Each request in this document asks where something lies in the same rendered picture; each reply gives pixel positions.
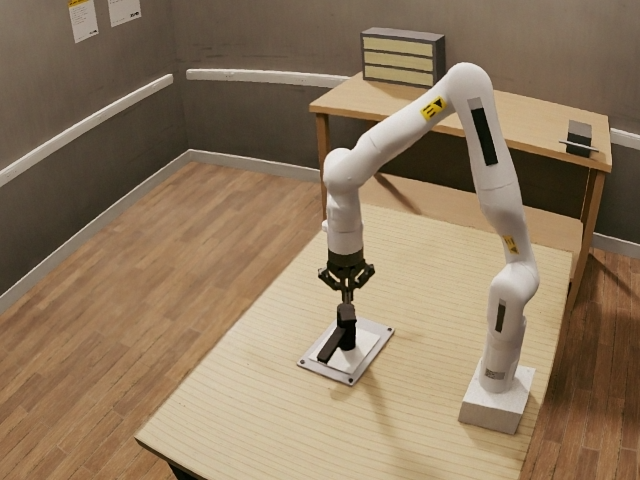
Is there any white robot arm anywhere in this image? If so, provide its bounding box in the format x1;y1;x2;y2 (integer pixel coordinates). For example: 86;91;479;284
322;63;539;393

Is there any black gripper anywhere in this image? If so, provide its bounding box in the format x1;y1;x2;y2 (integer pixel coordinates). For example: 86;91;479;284
318;247;375;304

